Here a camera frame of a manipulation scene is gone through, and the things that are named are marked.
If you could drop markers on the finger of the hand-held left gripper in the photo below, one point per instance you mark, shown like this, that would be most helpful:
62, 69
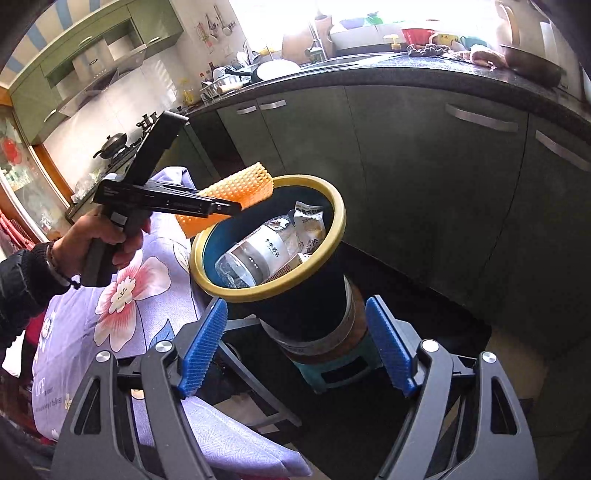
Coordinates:
217, 207

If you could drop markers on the purple floral tablecloth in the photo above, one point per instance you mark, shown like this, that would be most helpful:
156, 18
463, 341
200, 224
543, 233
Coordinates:
138, 318

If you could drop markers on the clear plastic bottle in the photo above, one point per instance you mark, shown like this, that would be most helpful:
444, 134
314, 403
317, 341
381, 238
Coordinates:
258, 254

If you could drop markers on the black wok with lid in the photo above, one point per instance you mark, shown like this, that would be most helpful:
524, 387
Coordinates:
111, 146

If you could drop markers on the hanging metal ladle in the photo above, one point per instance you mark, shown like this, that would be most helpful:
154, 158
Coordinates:
226, 28

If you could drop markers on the teal plastic stool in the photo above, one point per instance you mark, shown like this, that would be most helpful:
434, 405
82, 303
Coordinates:
341, 369

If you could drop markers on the glass sliding door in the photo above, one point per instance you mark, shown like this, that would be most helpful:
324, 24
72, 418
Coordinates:
27, 175

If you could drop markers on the white plate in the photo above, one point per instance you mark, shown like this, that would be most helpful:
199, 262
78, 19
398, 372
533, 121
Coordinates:
277, 70

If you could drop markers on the white dish rack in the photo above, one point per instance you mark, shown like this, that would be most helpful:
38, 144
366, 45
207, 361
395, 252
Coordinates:
219, 90

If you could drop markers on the steel sink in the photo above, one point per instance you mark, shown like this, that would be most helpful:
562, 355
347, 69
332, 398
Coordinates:
351, 60

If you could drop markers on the metal bowl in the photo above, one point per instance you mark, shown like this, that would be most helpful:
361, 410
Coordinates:
531, 64

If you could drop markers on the person's left forearm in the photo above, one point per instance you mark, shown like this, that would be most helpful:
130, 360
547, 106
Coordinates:
23, 286

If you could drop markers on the grey metal table frame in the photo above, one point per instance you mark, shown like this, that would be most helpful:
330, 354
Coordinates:
258, 383

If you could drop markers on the white snack packet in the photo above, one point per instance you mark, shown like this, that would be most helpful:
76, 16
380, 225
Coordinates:
308, 221

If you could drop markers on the dark waste bin yellow rim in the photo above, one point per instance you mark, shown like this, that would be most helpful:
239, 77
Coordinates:
304, 304

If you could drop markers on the person's left hand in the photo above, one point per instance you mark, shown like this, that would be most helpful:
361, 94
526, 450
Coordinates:
87, 230

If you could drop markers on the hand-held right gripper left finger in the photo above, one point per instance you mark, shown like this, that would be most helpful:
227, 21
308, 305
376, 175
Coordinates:
205, 346

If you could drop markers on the clear plastic bag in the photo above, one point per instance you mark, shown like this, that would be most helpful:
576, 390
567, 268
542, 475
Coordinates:
87, 187

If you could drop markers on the green upper cabinets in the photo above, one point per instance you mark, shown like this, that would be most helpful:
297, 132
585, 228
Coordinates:
152, 23

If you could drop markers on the yellow oil bottle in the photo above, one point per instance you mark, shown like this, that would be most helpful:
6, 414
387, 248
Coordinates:
187, 94

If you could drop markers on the steel range hood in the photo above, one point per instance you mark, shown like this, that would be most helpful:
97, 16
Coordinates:
92, 92

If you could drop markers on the small yellow dispenser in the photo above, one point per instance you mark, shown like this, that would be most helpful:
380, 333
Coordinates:
391, 42

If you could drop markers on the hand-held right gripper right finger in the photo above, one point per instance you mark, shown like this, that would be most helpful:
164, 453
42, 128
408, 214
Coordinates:
390, 346

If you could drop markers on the bright window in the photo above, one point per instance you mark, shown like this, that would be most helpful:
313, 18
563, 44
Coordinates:
415, 9

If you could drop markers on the steel faucet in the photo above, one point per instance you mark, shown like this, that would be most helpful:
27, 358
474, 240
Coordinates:
318, 41

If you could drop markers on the grey rag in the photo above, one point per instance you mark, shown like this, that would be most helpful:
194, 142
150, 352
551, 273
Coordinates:
429, 50

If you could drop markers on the wooden cutting board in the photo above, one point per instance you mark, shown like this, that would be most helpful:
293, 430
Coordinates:
295, 46

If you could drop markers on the wooden rolling pin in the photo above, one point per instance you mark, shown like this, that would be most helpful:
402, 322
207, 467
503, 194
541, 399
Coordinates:
230, 88

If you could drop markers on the hanging metal spoon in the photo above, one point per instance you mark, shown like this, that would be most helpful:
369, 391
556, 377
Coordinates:
211, 32

